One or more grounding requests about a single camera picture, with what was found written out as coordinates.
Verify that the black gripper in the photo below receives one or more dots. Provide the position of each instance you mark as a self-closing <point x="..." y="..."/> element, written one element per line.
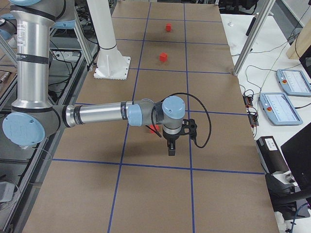
<point x="170" y="137"/>

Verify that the red block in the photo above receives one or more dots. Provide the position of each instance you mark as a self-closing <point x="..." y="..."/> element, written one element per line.
<point x="168" y="27"/>
<point x="163" y="57"/>
<point x="153" y="128"/>

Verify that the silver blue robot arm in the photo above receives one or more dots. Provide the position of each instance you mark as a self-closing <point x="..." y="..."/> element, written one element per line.
<point x="33" y="117"/>

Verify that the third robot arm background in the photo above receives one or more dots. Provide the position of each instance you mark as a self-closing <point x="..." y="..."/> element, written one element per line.
<point x="8" y="26"/>

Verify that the small circuit board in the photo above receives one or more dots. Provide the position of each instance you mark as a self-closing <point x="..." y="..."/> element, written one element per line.
<point x="248" y="101"/>

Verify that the black cardboard box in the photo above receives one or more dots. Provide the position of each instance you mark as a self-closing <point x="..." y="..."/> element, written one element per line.
<point x="270" y="155"/>

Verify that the near blue teach pendant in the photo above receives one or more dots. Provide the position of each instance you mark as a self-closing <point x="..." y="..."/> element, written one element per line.
<point x="279" y="109"/>

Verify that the blue teach pendant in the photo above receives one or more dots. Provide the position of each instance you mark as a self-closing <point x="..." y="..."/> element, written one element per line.
<point x="279" y="109"/>
<point x="294" y="82"/>

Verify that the black monitor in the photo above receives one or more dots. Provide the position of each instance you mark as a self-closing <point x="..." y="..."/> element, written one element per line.
<point x="297" y="153"/>

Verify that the far blue teach pendant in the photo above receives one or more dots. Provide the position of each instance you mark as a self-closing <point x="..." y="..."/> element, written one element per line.
<point x="294" y="82"/>

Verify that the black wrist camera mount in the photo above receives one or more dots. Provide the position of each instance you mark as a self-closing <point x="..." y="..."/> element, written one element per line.
<point x="189" y="127"/>

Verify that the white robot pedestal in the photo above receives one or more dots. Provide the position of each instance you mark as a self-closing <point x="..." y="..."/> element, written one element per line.
<point x="110" y="63"/>

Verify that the aluminium frame post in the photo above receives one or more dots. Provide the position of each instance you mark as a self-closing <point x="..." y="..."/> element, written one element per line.
<point x="259" y="22"/>

